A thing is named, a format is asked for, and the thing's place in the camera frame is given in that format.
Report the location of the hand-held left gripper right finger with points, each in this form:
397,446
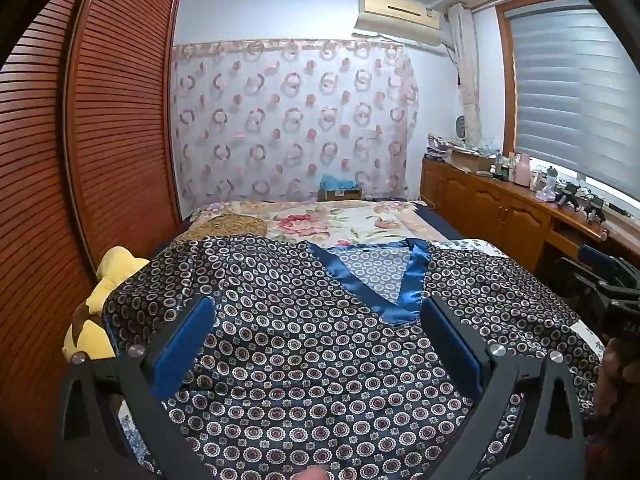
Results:
450,340

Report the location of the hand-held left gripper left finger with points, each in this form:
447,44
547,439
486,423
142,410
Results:
185,345

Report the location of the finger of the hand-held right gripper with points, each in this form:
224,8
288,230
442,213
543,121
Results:
597,255
580,282

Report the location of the navy patterned satin shirt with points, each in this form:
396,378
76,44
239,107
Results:
310,340

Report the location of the yellow plush toy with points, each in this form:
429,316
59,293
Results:
100,310

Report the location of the white blue floral bedspread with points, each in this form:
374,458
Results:
475,246

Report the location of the pink bottle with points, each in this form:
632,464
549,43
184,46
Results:
522,172

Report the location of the wooden sideboard cabinet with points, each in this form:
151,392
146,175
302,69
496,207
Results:
490,205

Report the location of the brown patterned folded blanket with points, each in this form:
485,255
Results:
225,225

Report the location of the flat cardboard box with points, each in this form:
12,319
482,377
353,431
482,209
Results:
470,160

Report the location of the cream floral quilt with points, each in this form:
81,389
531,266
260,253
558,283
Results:
320,222

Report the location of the small desk fan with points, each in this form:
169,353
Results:
461,129

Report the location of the cardboard box with blue cloth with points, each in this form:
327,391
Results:
340,187

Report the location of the pile of books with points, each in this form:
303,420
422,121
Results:
437,149

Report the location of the wooden louvered wardrobe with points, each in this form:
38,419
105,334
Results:
115,135

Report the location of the cream tied window curtain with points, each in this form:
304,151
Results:
467,75

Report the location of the wooden window frame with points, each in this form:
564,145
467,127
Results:
506,85

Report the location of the cream wall air conditioner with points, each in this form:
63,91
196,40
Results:
395,15

